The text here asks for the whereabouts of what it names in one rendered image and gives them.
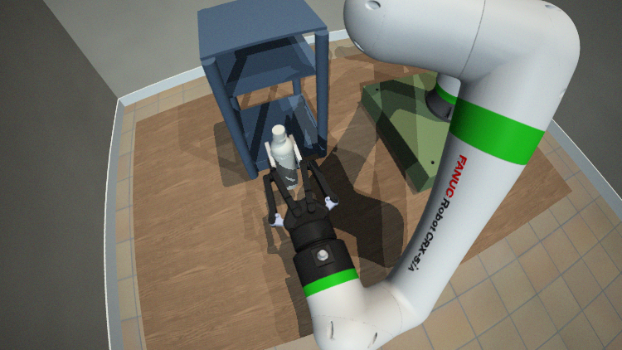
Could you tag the white and grey bottle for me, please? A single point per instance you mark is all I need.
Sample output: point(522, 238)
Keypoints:
point(282, 149)

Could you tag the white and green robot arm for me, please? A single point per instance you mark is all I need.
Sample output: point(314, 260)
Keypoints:
point(514, 60)

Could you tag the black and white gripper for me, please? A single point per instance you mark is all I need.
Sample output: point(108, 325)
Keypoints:
point(302, 233)

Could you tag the blue shelving unit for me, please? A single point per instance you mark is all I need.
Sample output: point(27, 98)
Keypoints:
point(249, 30)

